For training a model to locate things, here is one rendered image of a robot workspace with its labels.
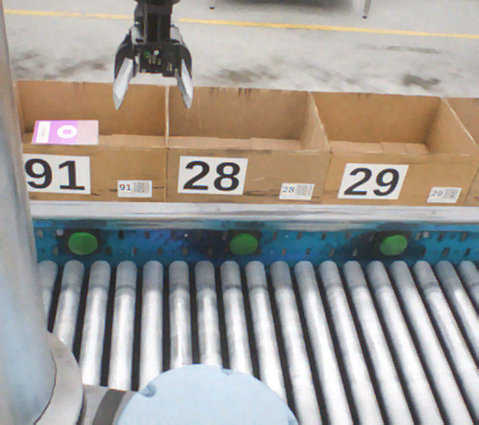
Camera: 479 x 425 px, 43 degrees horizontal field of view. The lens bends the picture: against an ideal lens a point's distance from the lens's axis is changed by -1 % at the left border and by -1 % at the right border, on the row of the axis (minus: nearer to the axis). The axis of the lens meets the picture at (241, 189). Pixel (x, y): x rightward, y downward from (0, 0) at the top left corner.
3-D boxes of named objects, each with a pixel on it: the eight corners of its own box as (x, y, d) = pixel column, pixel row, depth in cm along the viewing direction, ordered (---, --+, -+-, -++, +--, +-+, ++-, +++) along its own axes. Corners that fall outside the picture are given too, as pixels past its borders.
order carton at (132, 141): (1, 201, 145) (-10, 142, 134) (23, 133, 167) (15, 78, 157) (166, 203, 150) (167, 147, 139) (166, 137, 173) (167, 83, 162)
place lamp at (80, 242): (68, 256, 147) (65, 235, 143) (68, 252, 148) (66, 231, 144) (97, 256, 148) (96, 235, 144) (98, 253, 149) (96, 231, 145)
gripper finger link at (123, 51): (105, 75, 93) (131, 27, 89) (105, 70, 94) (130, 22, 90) (133, 87, 95) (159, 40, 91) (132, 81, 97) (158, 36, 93)
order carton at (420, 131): (318, 206, 155) (331, 152, 145) (298, 140, 178) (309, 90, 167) (462, 208, 161) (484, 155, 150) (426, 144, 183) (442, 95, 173)
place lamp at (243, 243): (228, 256, 153) (230, 236, 148) (227, 253, 154) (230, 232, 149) (255, 256, 154) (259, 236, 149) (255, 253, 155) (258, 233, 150)
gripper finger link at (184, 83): (190, 124, 97) (166, 78, 91) (185, 104, 101) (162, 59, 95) (208, 116, 96) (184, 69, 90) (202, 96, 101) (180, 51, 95)
